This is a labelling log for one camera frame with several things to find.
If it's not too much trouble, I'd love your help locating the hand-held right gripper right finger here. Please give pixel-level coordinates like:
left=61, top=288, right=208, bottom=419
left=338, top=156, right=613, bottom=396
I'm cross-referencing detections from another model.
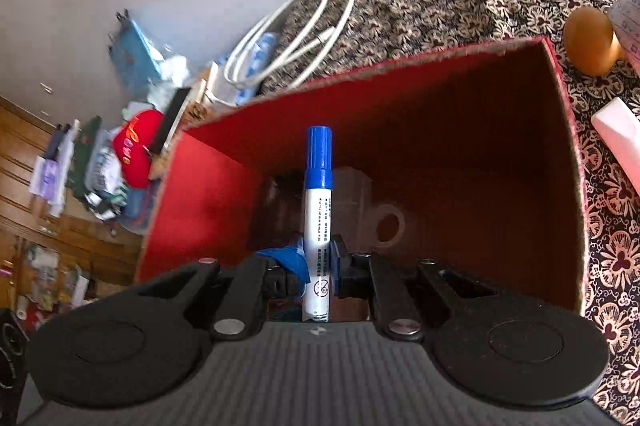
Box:
left=330, top=235, right=502, bottom=341

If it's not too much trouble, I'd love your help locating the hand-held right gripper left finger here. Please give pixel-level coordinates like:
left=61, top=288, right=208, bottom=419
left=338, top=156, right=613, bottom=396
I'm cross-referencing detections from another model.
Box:
left=136, top=235, right=308, bottom=341

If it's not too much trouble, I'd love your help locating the blue and white marker pen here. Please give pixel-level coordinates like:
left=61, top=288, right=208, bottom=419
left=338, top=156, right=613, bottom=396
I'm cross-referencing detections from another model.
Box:
left=302, top=125, right=334, bottom=323

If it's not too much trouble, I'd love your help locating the red cardboard box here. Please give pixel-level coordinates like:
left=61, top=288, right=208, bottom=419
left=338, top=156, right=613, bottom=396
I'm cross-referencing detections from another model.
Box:
left=134, top=35, right=587, bottom=315

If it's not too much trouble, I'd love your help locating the blue and white packet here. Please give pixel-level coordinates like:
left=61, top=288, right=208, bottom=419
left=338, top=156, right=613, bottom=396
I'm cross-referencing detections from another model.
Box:
left=215, top=31, right=281, bottom=107

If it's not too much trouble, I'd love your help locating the light blue box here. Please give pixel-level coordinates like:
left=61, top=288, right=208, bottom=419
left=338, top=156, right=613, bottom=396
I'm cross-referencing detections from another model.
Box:
left=107, top=8, right=170, bottom=93

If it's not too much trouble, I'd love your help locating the wooden cabinet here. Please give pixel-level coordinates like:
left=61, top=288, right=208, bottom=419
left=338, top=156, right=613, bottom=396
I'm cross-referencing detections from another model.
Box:
left=0, top=95, right=147, bottom=324

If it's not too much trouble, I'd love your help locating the black box with white lines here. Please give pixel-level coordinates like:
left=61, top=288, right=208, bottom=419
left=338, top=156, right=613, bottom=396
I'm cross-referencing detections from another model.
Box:
left=0, top=308, right=32, bottom=426

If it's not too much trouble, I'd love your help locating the plain white box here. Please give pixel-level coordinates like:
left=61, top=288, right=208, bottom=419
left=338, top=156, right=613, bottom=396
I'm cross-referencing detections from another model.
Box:
left=591, top=98, right=640, bottom=196

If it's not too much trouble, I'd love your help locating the brown wooden gourd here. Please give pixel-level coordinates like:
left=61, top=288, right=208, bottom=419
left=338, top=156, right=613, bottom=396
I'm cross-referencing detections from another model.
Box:
left=564, top=6, right=625, bottom=77

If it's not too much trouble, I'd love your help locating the white printed paper box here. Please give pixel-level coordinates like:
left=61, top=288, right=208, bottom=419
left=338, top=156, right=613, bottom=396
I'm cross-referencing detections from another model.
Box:
left=607, top=0, right=640, bottom=73

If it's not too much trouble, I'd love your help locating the coiled white cable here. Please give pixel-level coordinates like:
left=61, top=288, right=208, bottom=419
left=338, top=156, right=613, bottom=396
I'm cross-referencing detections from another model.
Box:
left=222, top=0, right=356, bottom=100

